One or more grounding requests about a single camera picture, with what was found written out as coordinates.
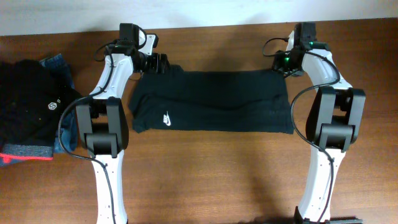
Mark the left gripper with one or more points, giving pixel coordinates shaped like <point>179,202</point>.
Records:
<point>160,63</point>

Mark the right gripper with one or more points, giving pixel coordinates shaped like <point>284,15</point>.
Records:
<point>277,67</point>

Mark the dark green Nike t-shirt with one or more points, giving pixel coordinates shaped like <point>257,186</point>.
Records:
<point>243,101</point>

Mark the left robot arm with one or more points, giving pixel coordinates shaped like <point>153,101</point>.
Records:
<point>102,123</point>

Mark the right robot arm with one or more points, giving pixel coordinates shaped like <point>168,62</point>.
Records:
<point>333,121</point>

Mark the blue denim jeans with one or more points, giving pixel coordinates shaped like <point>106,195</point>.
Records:
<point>61,71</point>

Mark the black folded garment with logo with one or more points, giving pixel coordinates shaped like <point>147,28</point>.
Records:
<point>32,100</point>

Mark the grey garment with red stripe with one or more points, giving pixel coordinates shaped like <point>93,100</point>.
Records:
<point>14,153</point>

